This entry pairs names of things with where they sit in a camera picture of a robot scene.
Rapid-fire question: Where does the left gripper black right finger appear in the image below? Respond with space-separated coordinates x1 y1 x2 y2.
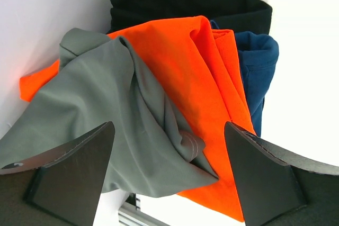
225 122 338 226

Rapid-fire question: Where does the grey t shirt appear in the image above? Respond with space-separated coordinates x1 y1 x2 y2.
1 29 218 197

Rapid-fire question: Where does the black folded t shirt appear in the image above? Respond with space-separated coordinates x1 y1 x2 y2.
110 0 272 34

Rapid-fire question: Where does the orange folded t shirt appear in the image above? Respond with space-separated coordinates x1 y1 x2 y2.
19 15 257 223

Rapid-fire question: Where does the navy folded t shirt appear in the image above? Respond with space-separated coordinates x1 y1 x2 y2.
209 19 280 138

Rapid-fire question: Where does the aluminium mounting rail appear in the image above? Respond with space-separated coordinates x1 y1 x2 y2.
118 193 169 226

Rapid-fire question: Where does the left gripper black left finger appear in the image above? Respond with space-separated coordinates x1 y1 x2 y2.
1 122 115 225

